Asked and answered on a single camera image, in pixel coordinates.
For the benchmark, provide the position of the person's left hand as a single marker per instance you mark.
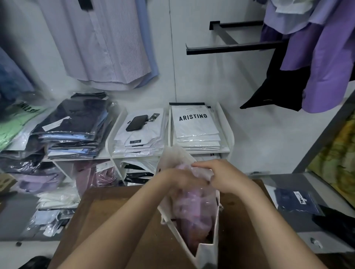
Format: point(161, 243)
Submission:
point(179, 181)

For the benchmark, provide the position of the person's right hand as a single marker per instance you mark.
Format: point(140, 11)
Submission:
point(228, 177)

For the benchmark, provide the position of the person's right fingers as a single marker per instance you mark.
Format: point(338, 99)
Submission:
point(206, 165)

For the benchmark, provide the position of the person's left fingers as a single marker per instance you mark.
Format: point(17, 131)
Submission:
point(198, 185)

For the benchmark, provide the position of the pink shirt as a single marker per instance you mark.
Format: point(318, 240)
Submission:
point(195, 210)

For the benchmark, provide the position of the person's right forearm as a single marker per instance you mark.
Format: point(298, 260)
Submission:
point(274, 230)

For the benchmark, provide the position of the person's left forearm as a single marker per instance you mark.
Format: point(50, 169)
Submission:
point(119, 230)

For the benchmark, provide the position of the stack of printed white packets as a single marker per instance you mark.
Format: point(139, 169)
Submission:
point(195, 126)

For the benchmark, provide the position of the black and white packets pile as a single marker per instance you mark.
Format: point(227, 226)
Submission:
point(138, 173)

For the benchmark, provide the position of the stack of plain white shirt packets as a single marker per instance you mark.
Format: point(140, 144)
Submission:
point(141, 141)

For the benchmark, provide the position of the white paper bag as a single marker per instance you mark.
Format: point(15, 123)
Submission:
point(206, 255)

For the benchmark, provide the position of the black hang tag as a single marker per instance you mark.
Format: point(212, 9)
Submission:
point(152, 117)

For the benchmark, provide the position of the black smartphone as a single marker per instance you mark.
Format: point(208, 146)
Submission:
point(137, 122)

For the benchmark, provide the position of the white shelf unit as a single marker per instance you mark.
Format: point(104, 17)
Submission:
point(111, 155)

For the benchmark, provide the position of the navy shirt packet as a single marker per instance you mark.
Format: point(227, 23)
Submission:
point(298, 201)

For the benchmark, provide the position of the grey glass counter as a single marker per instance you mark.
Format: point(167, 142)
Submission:
point(294, 224)

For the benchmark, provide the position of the maroon shirt packets pile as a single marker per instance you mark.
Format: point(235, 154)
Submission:
point(94, 176)

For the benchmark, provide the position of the brown wooden table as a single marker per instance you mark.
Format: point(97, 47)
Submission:
point(99, 221)

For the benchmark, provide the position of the black hanging garment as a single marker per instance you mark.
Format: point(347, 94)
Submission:
point(280, 88)

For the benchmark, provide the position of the yellow green patterned fabric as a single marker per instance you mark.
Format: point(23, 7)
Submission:
point(337, 160)

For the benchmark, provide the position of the light blue hanging shirt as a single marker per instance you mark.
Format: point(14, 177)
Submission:
point(149, 41)

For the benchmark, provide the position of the stack of dark shirt packets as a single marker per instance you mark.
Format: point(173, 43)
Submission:
point(75, 124)

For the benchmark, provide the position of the pile of cream shirt packets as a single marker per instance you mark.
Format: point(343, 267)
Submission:
point(59, 198)

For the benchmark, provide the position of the black folded garment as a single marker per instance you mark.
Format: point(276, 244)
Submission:
point(337, 224)

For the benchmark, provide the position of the purple hanging shirt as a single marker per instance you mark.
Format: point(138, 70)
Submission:
point(324, 61)

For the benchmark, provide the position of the pile of purple shirt packets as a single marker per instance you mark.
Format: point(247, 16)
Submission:
point(38, 183)

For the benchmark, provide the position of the striped white hanging shirt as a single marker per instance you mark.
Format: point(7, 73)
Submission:
point(105, 41)

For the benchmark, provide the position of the lilac hanging shirt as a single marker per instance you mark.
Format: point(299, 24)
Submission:
point(288, 16)

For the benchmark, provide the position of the pile of black wrapped packets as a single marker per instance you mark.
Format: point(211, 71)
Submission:
point(22, 162)

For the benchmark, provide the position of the black round object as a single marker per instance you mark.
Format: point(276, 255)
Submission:
point(34, 263)

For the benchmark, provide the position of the brown cardboard piece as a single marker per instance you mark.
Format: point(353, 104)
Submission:
point(6, 183)

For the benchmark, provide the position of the green shirt packet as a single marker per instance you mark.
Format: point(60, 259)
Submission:
point(15, 124)

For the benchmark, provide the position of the dark blue hanging garment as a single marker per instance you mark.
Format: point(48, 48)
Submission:
point(12, 77)

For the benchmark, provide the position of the grey metal frame post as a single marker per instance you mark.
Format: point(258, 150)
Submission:
point(321, 135)

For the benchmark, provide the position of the long black wall rack bar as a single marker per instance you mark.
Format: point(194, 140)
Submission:
point(233, 47)

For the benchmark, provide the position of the short black wall rack bar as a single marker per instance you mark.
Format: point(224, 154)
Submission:
point(238, 24)

